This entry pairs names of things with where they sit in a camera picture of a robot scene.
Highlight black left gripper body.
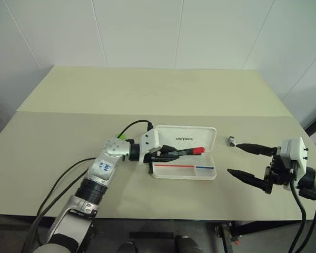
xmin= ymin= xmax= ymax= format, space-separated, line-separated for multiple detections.
xmin=144 ymin=148 xmax=165 ymax=174

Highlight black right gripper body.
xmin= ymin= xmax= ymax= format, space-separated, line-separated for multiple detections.
xmin=264 ymin=153 xmax=298 ymax=187

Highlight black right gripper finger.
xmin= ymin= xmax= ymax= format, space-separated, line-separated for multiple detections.
xmin=236 ymin=143 xmax=278 ymax=156
xmin=226 ymin=169 xmax=274 ymax=195

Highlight red capped black marker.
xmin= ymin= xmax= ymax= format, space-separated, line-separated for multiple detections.
xmin=162 ymin=147 xmax=206 ymax=157

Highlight white open pencil case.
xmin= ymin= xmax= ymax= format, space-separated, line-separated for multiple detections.
xmin=151 ymin=125 xmax=218 ymax=181

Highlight white handwritten label sticker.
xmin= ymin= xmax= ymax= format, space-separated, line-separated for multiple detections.
xmin=96 ymin=159 xmax=114 ymax=174

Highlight black metal table clamp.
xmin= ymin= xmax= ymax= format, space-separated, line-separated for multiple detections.
xmin=215 ymin=222 xmax=241 ymax=246

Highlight black floor tape strip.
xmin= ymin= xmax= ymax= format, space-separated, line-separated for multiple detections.
xmin=129 ymin=231 xmax=175 ymax=240

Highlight dark rounded shape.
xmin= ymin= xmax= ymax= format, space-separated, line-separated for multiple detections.
xmin=117 ymin=240 xmax=138 ymax=253
xmin=173 ymin=235 xmax=205 ymax=253

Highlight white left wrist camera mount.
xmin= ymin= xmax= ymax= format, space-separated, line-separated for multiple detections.
xmin=137 ymin=128 xmax=161 ymax=166

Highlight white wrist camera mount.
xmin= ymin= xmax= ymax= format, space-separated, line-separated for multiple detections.
xmin=137 ymin=128 xmax=161 ymax=166
xmin=279 ymin=136 xmax=310 ymax=191

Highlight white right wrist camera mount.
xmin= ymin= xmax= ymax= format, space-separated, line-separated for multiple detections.
xmin=279 ymin=136 xmax=310 ymax=191

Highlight black left wrist cable loop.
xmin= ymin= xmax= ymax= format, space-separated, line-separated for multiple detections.
xmin=117 ymin=120 xmax=155 ymax=138

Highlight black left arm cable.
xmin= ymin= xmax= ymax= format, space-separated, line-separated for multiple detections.
xmin=22 ymin=157 xmax=98 ymax=253
xmin=28 ymin=168 xmax=90 ymax=253

